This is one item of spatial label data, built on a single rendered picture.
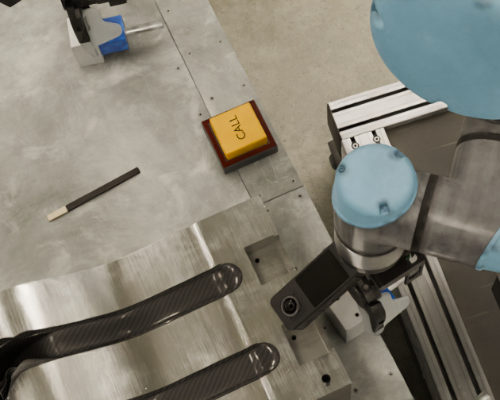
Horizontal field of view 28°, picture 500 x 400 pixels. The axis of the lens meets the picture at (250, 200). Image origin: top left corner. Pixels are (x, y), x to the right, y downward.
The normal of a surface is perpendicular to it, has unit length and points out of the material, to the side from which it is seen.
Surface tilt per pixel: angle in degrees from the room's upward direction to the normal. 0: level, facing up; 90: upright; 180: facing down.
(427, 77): 84
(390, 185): 0
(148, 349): 6
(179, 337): 3
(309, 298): 30
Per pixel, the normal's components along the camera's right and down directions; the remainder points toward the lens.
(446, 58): -0.39, 0.81
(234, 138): -0.08, -0.40
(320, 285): -0.50, -0.10
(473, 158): -0.54, -0.47
